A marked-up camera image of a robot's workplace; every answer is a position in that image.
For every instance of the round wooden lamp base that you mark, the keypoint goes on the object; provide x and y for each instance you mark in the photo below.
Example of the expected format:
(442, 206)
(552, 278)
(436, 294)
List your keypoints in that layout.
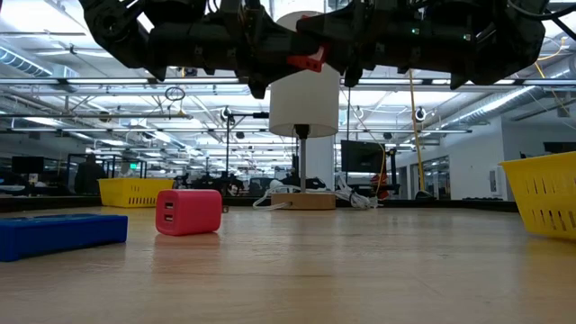
(303, 201)

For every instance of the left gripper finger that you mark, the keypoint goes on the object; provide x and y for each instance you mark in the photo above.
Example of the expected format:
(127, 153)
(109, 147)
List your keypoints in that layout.
(292, 47)

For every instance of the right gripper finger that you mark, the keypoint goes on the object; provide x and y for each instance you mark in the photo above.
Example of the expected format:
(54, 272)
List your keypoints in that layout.
(330, 29)

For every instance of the pink dual-USB charger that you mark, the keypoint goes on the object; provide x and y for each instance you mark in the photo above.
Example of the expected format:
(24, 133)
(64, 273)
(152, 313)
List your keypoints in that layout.
(189, 212)

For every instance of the slim red charger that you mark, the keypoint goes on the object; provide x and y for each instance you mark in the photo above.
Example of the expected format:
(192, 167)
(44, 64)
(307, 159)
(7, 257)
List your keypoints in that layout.
(310, 63)

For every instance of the person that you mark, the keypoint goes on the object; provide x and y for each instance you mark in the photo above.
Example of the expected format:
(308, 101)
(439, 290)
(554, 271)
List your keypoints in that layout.
(90, 175)

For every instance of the white cylindrical lamp shade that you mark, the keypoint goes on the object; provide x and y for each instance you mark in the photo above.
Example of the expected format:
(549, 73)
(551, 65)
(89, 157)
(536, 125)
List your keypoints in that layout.
(303, 108)

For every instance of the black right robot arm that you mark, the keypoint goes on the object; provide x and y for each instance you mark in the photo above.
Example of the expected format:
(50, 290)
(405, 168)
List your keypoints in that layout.
(472, 36)

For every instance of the black tripod stand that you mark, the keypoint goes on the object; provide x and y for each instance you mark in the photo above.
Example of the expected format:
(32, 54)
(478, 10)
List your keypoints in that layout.
(227, 144)

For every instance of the black aluminium table frame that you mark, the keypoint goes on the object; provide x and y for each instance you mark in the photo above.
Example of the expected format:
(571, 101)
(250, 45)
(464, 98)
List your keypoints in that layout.
(450, 206)

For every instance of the blue rectangular box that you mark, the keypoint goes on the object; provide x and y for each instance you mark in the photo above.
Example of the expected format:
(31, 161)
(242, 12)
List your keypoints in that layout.
(58, 236)

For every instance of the yellow plastic basket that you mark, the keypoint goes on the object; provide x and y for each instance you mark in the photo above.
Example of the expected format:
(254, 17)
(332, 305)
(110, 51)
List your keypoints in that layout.
(544, 198)
(135, 192)

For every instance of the metal lamp pole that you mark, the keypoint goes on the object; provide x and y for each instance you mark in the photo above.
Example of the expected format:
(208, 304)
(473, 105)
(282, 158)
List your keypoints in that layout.
(303, 166)

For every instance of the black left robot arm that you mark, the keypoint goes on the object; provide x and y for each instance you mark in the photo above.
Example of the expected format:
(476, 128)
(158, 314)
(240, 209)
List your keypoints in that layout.
(180, 40)

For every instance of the black monitor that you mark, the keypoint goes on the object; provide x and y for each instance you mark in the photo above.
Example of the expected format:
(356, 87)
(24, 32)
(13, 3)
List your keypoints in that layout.
(362, 157)

